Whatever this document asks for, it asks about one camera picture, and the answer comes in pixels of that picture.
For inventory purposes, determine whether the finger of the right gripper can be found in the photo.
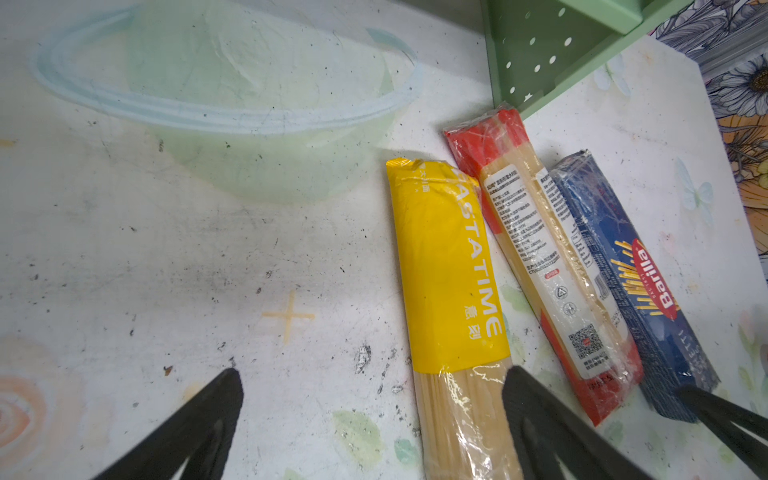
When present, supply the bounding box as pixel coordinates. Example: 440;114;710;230
676;385;767;479

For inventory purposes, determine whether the red spaghetti bag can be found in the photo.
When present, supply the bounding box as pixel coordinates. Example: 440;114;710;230
444;108;643;425

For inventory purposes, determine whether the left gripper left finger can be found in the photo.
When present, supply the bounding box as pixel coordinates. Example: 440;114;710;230
96;368;244;479

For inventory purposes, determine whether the yellow spaghetti bag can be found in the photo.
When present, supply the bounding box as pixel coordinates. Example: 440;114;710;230
386;158;523;479

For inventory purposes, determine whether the blue spaghetti bag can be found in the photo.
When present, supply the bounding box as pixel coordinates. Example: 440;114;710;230
550;150;719;423

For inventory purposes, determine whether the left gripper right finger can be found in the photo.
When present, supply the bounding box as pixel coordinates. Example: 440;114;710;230
502;366;649;479

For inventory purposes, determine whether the green wooden shelf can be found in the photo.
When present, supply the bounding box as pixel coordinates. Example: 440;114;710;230
481;0;690;119

